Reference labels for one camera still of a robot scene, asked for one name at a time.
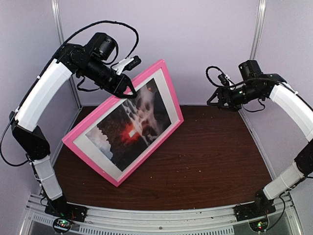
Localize circuit board with leds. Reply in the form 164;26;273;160
52;218;73;233
249;219;269;233

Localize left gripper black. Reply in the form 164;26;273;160
79;56;138;98

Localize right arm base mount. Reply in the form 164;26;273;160
233;191;276;222

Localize left black cable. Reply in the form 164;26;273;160
0;21;140;167

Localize aluminium corner post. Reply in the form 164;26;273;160
249;0;267;60
51;0;82;110

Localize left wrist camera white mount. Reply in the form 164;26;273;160
111;55;141;75

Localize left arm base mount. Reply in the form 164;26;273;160
45;194;88;222

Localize left circuit board with leds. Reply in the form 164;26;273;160
52;218;73;233

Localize right aluminium corner post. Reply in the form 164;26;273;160
249;0;267;60

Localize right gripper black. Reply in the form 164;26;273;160
207;82;264;111

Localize left aluminium corner post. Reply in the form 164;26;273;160
51;0;82;110

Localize clear acrylic sheet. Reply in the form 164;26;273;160
84;78;172;173

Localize pink wooden picture frame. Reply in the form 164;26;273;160
61;58;184;188

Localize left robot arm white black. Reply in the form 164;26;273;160
11;33;141;217

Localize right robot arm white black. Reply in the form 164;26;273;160
205;60;313;216

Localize white mat board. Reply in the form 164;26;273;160
72;69;180;181

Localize right circuit board with leds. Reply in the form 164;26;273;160
249;219;269;233

